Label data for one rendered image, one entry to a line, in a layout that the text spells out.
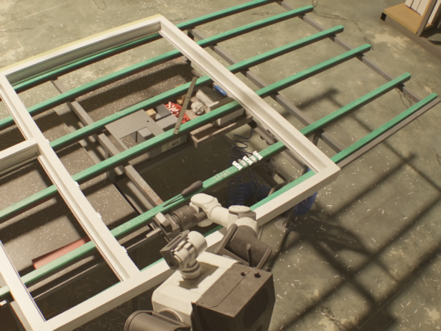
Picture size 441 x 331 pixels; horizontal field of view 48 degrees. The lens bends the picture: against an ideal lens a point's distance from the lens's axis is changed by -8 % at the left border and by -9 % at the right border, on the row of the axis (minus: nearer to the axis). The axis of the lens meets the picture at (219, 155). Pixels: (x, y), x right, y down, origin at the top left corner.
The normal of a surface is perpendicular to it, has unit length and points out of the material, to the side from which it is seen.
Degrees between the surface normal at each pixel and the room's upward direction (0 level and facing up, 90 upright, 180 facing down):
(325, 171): 0
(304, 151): 90
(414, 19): 0
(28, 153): 90
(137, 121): 0
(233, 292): 25
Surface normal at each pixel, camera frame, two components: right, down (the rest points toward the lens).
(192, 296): -0.14, -0.89
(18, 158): 0.61, 0.62
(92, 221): 0.11, -0.69
